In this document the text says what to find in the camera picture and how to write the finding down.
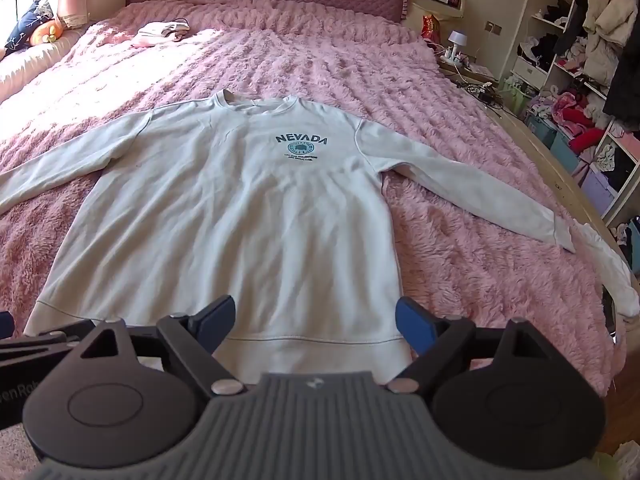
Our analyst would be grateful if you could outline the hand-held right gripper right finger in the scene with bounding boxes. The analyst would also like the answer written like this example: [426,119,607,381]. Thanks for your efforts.
[387,297,562,395]

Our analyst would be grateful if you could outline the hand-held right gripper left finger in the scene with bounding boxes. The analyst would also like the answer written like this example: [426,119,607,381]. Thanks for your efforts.
[65,296,247,397]

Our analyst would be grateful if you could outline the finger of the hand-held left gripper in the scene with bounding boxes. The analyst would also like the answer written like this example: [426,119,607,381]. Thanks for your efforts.
[0,311,96,363]

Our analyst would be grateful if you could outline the white printed sweatshirt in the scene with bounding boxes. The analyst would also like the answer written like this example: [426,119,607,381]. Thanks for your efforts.
[0,89,576,386]

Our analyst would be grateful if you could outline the pile of red pink clothes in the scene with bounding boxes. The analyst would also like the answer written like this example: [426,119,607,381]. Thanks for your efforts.
[550,92,607,154]

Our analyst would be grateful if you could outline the folded pink white clothes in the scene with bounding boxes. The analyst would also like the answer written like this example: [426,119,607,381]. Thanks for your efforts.
[131,21,191,49]

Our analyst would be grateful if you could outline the pink fluffy blanket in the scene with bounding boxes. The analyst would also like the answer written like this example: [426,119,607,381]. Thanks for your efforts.
[0,2,626,401]

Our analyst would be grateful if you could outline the white garment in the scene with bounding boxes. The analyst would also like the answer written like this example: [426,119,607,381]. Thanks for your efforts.
[570,222,640,322]

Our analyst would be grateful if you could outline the purple storage box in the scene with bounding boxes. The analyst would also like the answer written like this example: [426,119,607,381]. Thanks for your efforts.
[580,165,617,217]

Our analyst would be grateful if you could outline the blue storage box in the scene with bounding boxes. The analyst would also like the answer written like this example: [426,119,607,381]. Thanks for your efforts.
[550,132,587,172]

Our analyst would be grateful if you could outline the teal storage box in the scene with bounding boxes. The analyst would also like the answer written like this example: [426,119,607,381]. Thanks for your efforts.
[525,110,559,149]

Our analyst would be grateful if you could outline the green storage bin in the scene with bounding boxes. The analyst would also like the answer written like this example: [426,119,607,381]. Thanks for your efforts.
[500,77,532,121]

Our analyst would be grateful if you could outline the white power strip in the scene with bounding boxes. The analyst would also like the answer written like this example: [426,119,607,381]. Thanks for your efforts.
[439,51,482,69]

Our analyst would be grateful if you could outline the small white table lamp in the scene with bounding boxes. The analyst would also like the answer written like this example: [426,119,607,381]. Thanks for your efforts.
[446,30,469,59]

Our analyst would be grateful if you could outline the white shelving unit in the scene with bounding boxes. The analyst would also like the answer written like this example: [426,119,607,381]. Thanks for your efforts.
[510,0,640,223]

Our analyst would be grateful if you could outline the red snack bag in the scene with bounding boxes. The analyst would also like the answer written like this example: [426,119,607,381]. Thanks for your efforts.
[421,14,442,44]

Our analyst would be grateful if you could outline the orange plush toy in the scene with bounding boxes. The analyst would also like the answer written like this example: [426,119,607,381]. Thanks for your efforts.
[30,17,66,47]

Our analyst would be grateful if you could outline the dark blue patterned pillow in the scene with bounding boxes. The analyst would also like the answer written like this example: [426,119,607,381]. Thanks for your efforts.
[2,0,56,57]

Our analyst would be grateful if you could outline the black hanging coat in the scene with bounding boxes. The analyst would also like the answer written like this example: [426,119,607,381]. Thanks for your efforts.
[602,20,640,132]

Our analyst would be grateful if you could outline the beige hanging jacket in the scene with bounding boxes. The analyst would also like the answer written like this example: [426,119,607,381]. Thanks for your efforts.
[582,0,639,87]

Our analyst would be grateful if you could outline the wooden bed frame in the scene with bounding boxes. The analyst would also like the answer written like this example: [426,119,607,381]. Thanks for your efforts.
[480,95,640,281]

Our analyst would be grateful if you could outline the tangled black cables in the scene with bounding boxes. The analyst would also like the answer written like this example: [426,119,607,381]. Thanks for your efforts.
[457,67,507,107]

